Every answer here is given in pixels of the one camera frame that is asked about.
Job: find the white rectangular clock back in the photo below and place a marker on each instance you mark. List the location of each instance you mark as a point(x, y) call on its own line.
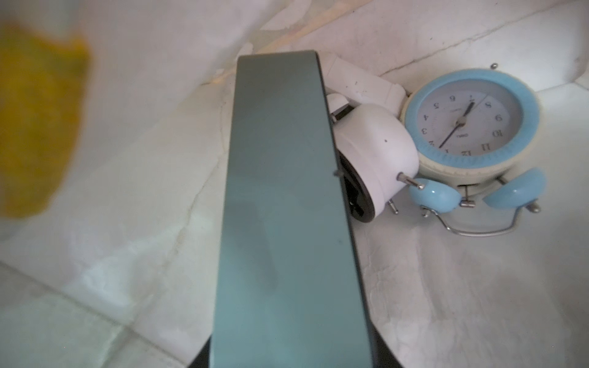
point(360, 86)

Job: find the white canvas bag yellow handles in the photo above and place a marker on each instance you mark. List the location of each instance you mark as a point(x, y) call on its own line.
point(120, 270)

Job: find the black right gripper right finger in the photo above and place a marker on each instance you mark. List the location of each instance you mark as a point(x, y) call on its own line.
point(383, 356)

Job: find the green grey curved clock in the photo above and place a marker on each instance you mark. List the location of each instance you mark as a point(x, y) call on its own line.
point(288, 292)

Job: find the white round clock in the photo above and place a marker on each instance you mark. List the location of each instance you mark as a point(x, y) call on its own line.
point(376, 153)

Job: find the blue round twin-bell clock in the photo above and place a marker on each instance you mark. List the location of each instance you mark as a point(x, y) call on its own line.
point(472, 129)

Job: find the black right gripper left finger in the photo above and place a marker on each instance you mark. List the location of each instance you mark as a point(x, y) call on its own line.
point(202, 360)

